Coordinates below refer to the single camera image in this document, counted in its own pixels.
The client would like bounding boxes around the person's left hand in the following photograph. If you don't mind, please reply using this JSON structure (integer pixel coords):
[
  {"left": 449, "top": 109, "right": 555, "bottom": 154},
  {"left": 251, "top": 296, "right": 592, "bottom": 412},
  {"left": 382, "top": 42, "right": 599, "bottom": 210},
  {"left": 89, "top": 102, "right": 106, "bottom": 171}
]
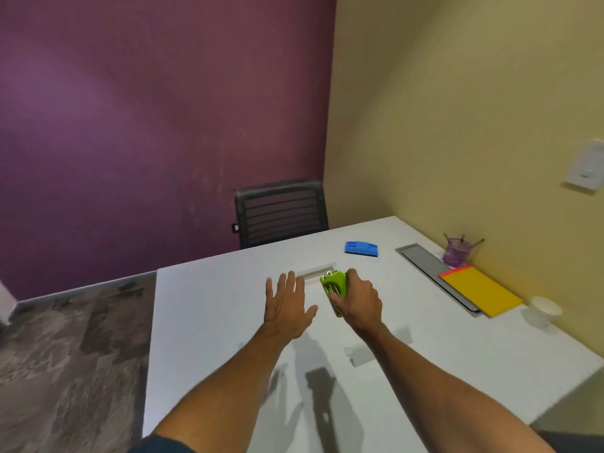
[{"left": 263, "top": 271, "right": 319, "bottom": 340}]

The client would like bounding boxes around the person's right hand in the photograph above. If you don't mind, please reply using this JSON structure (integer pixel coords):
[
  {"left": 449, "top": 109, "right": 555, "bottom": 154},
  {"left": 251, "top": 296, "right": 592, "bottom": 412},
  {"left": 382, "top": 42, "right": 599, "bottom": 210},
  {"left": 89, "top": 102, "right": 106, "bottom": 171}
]
[{"left": 329, "top": 269, "right": 383, "bottom": 338}]

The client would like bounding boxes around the green stapler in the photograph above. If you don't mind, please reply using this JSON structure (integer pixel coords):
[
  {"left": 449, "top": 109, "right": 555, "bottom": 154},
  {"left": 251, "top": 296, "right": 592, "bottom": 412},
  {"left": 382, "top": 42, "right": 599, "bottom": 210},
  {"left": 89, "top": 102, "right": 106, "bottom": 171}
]
[{"left": 319, "top": 270, "right": 348, "bottom": 318}]

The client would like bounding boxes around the person's left forearm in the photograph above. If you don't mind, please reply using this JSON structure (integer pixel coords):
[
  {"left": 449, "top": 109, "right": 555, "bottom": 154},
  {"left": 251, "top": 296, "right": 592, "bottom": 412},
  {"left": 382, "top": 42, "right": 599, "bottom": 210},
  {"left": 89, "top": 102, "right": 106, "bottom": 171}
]
[{"left": 152, "top": 323, "right": 295, "bottom": 453}]

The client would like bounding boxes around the person's right forearm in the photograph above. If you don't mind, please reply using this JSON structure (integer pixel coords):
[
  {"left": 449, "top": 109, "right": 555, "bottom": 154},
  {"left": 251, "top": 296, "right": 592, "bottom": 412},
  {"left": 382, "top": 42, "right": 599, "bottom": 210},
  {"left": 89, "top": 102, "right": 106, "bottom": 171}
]
[{"left": 361, "top": 323, "right": 558, "bottom": 453}]

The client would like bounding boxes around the white paper sheet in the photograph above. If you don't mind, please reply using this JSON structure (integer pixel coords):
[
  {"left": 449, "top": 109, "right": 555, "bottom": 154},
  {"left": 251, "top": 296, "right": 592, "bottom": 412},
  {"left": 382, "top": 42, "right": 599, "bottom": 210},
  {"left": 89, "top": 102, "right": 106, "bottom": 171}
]
[{"left": 294, "top": 263, "right": 337, "bottom": 282}]

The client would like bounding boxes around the blue plastic box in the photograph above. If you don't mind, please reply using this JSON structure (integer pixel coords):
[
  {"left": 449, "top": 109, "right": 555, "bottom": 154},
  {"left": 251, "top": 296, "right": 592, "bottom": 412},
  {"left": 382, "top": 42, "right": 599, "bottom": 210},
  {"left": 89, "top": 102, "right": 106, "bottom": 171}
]
[{"left": 344, "top": 241, "right": 379, "bottom": 257}]

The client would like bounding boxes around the black mesh office chair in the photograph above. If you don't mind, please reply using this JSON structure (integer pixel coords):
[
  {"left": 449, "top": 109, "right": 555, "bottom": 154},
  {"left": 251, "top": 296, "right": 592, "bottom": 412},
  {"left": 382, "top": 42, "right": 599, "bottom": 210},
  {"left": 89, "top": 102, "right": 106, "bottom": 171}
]
[{"left": 232, "top": 178, "right": 330, "bottom": 251}]

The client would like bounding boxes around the purple translucent pen cup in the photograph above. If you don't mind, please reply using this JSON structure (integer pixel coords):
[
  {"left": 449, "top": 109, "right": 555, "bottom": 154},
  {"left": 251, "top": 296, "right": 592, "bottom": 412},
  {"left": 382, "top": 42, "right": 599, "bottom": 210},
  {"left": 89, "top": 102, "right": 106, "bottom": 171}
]
[{"left": 444, "top": 238, "right": 474, "bottom": 269}]

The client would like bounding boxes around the yellow folder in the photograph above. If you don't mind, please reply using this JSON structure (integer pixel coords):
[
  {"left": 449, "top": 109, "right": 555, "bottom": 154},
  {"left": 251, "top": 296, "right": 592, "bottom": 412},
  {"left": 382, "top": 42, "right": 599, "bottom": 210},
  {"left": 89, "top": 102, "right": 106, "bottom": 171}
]
[{"left": 440, "top": 266, "right": 524, "bottom": 319}]

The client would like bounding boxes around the dark blue sleeve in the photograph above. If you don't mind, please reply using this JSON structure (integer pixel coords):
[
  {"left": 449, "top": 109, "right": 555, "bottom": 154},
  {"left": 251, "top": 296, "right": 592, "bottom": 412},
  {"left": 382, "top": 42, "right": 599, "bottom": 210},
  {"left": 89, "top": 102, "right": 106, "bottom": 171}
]
[{"left": 126, "top": 434, "right": 196, "bottom": 453}]

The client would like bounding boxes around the white paper cup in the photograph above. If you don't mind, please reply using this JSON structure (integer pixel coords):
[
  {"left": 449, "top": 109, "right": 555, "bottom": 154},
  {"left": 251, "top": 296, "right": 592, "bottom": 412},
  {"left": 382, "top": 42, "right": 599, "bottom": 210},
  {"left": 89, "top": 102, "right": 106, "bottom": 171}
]
[{"left": 527, "top": 296, "right": 562, "bottom": 329}]

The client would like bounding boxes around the grey table cable tray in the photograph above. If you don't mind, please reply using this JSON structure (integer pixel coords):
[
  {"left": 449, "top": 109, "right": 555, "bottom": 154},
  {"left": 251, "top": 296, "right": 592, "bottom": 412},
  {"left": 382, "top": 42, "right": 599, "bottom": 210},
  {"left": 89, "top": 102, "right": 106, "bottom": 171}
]
[{"left": 394, "top": 243, "right": 485, "bottom": 318}]

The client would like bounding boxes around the white wall switch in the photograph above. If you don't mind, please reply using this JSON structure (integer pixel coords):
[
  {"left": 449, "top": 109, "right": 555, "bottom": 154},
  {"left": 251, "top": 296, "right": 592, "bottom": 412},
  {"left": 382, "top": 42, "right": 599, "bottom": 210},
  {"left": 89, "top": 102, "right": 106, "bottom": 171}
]
[{"left": 563, "top": 139, "right": 604, "bottom": 192}]

